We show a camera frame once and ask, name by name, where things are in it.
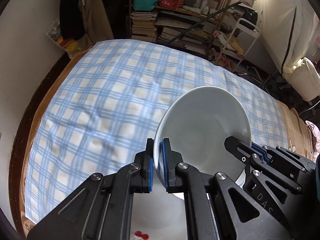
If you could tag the brown blanket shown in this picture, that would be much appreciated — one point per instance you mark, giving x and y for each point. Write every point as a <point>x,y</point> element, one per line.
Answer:
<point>26,134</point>

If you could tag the brown coat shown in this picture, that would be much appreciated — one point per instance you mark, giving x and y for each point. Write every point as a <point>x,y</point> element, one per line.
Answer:
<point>96,24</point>

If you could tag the large white bowl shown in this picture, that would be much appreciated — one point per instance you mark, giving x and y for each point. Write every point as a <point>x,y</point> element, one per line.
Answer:
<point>209,183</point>

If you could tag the blue plaid tablecloth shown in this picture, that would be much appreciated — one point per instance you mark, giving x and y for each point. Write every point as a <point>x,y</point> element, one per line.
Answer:
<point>109,105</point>

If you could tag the red bowl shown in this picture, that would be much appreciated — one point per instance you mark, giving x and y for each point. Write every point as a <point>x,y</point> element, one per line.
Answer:
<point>197,124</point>

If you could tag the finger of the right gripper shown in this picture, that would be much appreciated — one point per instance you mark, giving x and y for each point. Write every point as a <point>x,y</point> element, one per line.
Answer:
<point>242,152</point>
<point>261,150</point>

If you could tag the stack of books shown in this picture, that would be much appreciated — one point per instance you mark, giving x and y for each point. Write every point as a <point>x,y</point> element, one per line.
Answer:
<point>143,26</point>

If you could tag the white utility cart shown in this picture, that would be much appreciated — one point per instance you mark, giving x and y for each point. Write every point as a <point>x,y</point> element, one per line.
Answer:
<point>235,45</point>

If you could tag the wooden shelf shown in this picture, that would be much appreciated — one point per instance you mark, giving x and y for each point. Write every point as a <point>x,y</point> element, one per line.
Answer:
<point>190,27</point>

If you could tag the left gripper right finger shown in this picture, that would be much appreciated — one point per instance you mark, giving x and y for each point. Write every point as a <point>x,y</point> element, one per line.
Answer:
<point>226,213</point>

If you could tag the white duvet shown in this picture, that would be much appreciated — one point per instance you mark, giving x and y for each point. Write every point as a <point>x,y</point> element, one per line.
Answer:
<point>288,27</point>

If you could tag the large cherry plate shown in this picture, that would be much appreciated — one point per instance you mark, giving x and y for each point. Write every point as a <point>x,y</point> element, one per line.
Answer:
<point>158,216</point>

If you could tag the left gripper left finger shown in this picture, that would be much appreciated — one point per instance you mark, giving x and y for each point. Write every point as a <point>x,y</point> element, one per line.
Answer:
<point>101,207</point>

